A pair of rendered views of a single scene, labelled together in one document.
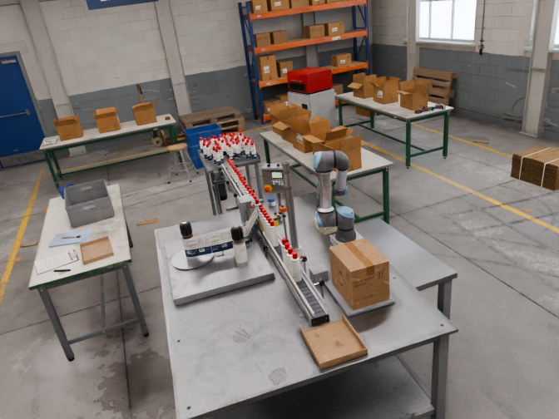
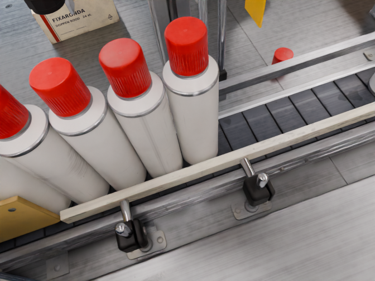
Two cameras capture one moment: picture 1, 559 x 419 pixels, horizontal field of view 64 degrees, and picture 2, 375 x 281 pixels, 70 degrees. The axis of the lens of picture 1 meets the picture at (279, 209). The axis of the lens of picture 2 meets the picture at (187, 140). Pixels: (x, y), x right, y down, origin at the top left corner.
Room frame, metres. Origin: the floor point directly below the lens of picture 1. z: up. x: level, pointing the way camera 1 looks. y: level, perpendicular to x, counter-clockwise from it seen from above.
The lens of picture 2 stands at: (2.87, 0.24, 1.22)
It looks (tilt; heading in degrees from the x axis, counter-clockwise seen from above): 61 degrees down; 275
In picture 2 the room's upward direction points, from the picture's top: 11 degrees counter-clockwise
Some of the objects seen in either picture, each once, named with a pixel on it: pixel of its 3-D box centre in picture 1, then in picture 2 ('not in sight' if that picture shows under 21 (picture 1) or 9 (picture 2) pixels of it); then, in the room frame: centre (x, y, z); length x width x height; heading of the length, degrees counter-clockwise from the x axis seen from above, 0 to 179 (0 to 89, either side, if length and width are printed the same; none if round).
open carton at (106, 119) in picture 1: (106, 119); not in sight; (7.74, 2.74, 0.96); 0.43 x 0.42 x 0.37; 105
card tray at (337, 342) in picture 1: (332, 339); not in sight; (1.84, -0.19, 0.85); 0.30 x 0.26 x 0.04; 14
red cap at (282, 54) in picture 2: not in sight; (282, 59); (2.70, -0.12, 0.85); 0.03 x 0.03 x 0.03
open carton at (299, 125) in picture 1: (306, 133); not in sight; (5.36, -0.45, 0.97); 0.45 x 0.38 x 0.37; 111
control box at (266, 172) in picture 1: (276, 178); not in sight; (2.93, 0.00, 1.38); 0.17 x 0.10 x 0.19; 69
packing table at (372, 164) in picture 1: (319, 174); not in sight; (5.40, -0.56, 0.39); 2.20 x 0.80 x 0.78; 18
